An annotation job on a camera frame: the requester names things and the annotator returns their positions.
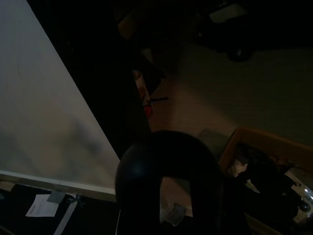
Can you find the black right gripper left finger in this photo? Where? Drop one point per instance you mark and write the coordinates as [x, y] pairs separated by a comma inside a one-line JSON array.
[[137, 171]]

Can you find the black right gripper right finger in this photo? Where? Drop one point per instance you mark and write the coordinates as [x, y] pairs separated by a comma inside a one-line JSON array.
[[205, 176]]

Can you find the black floor mat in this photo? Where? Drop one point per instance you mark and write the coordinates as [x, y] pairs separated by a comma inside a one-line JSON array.
[[97, 216]]

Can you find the crumpled white paper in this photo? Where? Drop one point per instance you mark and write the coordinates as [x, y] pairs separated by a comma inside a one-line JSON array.
[[237, 169]]

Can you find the crumpled clear plastic wrap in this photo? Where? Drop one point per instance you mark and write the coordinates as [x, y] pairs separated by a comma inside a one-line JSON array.
[[173, 213]]

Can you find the black crumpled cloth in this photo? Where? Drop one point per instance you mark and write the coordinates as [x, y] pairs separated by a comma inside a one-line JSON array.
[[264, 171]]

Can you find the red and white patterned object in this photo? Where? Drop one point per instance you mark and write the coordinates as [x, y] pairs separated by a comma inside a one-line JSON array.
[[146, 107]]

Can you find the thin black stick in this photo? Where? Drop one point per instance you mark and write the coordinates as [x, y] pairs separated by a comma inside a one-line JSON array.
[[159, 99]]

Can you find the pale wooden baseboard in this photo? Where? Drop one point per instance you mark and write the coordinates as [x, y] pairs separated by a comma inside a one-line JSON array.
[[61, 187]]

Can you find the grey tape piece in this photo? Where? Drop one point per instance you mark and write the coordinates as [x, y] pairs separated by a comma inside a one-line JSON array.
[[56, 197]]

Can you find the long white tape strip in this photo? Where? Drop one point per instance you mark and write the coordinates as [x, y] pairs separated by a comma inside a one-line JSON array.
[[64, 218]]

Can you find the white printed paper sheet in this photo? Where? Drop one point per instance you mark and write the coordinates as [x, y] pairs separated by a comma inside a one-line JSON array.
[[41, 206]]

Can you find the black bulky device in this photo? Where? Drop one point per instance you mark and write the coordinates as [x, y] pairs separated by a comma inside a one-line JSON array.
[[232, 46]]

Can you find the white rectangular box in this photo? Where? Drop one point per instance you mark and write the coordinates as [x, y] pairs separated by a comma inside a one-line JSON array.
[[225, 12]]

